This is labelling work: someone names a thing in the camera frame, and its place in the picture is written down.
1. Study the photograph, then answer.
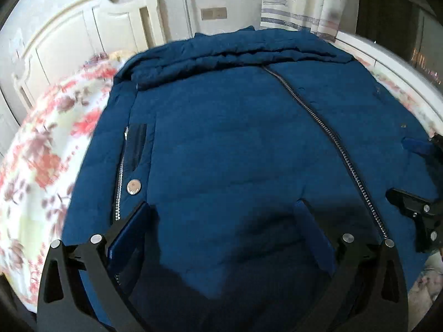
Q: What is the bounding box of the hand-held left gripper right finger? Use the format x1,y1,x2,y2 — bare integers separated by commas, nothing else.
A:
293,199,409,332

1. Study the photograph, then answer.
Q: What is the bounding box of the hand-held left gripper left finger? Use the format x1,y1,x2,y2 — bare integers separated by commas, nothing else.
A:
36,201,155,332

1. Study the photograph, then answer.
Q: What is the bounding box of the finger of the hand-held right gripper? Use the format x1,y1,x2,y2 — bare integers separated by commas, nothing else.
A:
402,137,437,158
386,187,443,254

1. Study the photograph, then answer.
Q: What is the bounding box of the dark blue puffer jacket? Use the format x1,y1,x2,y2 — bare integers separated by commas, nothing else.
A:
62,25,440,332

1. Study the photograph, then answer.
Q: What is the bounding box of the floral checked blanket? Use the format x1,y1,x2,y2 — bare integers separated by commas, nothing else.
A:
0,38,443,317

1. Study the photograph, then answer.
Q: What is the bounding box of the dark window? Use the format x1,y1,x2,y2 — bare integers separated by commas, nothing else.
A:
356,0,443,87

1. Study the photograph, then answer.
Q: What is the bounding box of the sailboat print curtain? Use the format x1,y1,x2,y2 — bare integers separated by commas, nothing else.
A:
260,0,360,42

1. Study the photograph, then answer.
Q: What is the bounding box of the white wooden bed headboard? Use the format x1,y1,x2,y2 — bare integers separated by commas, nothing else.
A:
12,0,167,111

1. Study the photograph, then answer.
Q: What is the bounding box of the white pole lamp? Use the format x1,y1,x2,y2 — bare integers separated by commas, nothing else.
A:
182,0,194,38

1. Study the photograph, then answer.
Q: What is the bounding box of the beige wall socket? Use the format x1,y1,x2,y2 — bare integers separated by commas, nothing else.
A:
201,6,228,20

